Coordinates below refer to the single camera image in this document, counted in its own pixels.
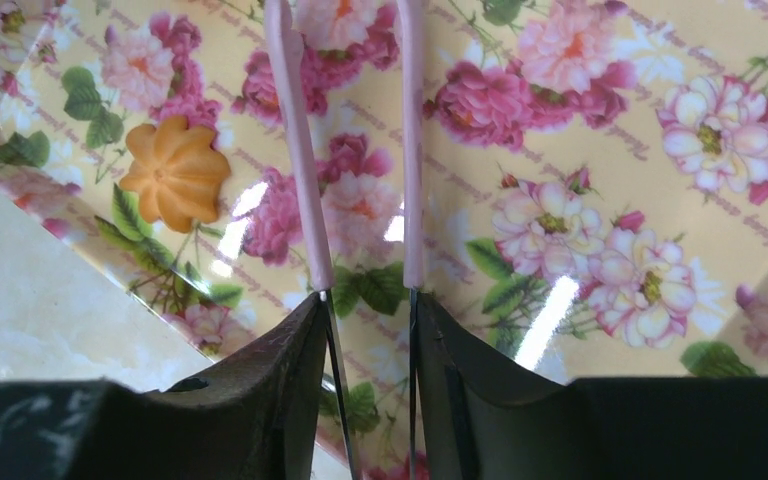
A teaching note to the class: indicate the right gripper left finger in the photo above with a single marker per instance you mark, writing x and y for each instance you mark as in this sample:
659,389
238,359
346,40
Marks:
253,415

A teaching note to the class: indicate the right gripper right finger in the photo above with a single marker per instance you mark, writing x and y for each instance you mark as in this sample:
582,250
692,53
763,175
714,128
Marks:
486,417

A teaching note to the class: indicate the pink silicone tongs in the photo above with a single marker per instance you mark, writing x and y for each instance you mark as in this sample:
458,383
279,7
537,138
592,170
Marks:
286,51

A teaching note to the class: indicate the floral rectangular tray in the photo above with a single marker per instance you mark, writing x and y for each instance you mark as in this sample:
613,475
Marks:
594,173

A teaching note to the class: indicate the orange flower-shaped cookie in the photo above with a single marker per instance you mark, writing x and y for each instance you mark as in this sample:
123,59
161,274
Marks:
176,173

